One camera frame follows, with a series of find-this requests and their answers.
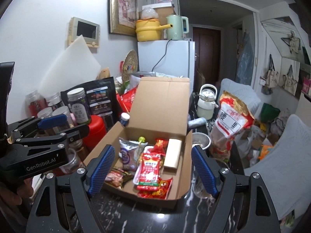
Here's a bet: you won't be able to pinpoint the brown green cereal packet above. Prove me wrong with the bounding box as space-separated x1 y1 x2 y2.
104 167 134 190

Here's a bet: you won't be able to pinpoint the small red snack packet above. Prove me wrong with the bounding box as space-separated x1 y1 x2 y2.
151 138 169 155

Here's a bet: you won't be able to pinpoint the brown cardboard box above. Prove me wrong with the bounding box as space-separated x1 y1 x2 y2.
83 76 194 209

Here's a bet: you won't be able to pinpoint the gold framed picture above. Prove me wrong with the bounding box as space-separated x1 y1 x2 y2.
109 0 138 36

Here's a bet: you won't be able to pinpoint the yellow pot with handle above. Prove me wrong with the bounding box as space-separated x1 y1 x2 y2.
135 18 173 42

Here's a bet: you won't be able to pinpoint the black power cable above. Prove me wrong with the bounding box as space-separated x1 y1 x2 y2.
151 39 172 73

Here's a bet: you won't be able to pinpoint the green lollipop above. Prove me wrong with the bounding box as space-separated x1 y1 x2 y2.
138 136 147 155

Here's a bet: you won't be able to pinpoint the dark brown door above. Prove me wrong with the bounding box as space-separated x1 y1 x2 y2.
192 27 221 89

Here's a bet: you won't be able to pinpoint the white cream water jug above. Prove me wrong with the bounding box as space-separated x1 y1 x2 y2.
197 84 218 120

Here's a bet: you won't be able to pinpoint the clear jar brown contents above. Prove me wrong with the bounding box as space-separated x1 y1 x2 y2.
38 107 55 136

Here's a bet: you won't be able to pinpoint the clear glass mug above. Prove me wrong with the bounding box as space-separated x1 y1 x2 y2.
192 169 212 199

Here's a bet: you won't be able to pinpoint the red white green snack packet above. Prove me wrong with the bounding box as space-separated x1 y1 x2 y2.
136 153 161 189

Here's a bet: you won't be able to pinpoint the light grey sofa chair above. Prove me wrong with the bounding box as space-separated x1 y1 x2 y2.
244 114 310 220

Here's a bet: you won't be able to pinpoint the red bag behind box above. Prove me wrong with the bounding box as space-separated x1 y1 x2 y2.
116 87 138 113

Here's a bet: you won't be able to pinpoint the person's left hand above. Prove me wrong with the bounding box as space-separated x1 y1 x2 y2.
0 177 34 206

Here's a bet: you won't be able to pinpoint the red plastic canister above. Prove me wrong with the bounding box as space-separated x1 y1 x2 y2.
83 115 107 151

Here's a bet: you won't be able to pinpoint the dark jar green label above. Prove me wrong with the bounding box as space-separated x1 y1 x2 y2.
67 87 91 125

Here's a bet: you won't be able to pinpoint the clear jar dark label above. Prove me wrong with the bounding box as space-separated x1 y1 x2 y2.
52 106 74 130

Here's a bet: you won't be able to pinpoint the light green electric kettle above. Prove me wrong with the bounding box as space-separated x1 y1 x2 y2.
166 15 189 41

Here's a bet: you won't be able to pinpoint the grey lying bottle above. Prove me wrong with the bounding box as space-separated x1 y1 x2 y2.
187 117 207 129

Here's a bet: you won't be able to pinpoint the beige wall intercom panel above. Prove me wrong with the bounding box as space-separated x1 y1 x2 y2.
67 17 100 48

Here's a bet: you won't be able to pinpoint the silver purple snack bag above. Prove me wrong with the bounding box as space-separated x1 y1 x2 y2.
119 137 148 171

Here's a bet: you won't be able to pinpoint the white rectangular snack box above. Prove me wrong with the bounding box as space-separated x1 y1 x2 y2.
163 138 182 169

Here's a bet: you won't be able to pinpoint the woven round fan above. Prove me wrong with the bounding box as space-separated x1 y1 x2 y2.
120 50 138 83

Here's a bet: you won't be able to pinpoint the small white blue bottle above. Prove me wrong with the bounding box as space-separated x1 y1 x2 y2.
120 112 130 127

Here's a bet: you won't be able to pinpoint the white refrigerator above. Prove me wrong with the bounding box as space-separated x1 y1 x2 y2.
138 40 195 90

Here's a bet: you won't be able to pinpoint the large red cashew bag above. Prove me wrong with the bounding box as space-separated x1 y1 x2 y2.
209 91 255 162

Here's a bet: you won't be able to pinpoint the black standing pouch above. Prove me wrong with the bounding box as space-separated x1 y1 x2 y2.
61 77 118 131

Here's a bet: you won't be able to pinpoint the red yellow snack packet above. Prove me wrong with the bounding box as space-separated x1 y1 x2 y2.
138 178 173 199

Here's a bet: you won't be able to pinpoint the stainless steel bowl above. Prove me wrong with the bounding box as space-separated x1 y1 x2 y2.
192 132 211 150

